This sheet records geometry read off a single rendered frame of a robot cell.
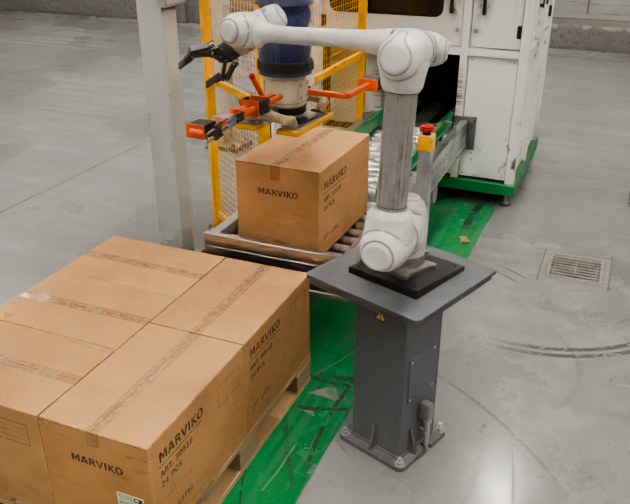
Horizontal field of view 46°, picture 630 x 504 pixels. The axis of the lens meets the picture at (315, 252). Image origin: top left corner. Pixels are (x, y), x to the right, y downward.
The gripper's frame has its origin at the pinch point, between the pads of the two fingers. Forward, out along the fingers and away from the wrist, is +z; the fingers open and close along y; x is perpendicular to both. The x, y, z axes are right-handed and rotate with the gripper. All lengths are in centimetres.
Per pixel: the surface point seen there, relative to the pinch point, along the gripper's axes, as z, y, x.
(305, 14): -33, -28, -28
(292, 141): 15, -78, -22
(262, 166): 17, -56, 4
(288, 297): 18, -66, 62
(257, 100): -6.3, -27.0, -0.5
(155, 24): 65, -40, -105
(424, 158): -31, -114, -5
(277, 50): -18.7, -26.7, -18.0
